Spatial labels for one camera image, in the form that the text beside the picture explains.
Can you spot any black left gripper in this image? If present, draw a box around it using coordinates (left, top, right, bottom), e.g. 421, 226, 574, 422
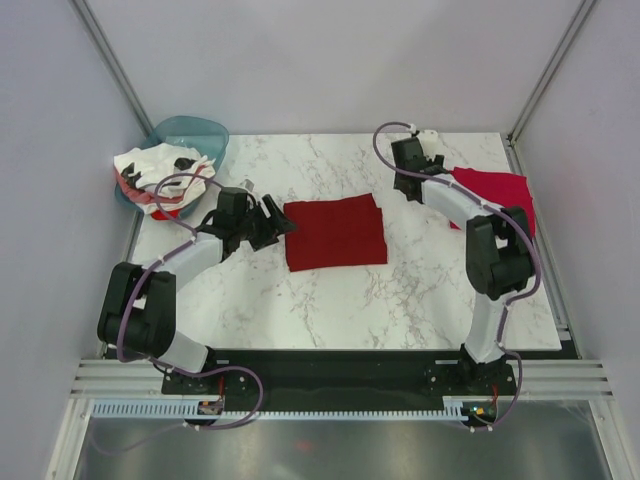
236, 195, 297, 252

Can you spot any dark red t-shirt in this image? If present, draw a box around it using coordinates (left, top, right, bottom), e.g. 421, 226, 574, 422
284, 193, 388, 272

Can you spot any bright red t-shirt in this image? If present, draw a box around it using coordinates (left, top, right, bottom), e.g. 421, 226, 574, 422
452, 167, 536, 237

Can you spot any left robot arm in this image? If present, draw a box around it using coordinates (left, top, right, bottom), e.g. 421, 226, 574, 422
97, 187, 296, 393

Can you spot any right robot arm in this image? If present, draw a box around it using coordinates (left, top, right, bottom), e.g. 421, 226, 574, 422
391, 136, 540, 394

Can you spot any teal plastic basket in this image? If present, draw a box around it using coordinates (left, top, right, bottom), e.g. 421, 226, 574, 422
114, 116, 229, 219

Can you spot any small red garment in basket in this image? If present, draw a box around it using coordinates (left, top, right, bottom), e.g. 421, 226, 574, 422
151, 210, 174, 221

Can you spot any white patterned t-shirt pile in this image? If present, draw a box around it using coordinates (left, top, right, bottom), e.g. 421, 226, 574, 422
113, 143, 216, 215

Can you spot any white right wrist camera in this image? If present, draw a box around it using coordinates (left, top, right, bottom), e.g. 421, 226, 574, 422
416, 130, 439, 158

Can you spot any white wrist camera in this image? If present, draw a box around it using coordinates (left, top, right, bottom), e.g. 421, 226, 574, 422
239, 179, 255, 193
416, 130, 439, 158

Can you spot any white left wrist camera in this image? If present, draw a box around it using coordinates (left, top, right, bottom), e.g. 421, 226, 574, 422
239, 179, 255, 193

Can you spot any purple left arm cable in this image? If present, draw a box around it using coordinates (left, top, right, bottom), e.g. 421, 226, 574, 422
92, 173, 266, 454

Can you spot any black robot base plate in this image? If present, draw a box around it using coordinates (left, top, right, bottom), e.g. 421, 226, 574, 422
162, 349, 516, 412

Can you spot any light blue cable duct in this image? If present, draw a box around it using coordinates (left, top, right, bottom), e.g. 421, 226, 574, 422
91, 399, 468, 421

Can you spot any right aluminium frame post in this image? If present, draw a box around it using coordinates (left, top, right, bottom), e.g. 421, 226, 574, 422
505, 0, 599, 148

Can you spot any aluminium frame post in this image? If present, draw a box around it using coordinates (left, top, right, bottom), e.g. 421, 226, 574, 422
69, 0, 154, 135
505, 0, 599, 148

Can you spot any left aluminium frame post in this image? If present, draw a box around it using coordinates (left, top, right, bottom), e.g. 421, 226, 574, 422
69, 0, 154, 135

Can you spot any aluminium front rail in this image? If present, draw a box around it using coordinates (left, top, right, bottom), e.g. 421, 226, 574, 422
70, 359, 613, 400

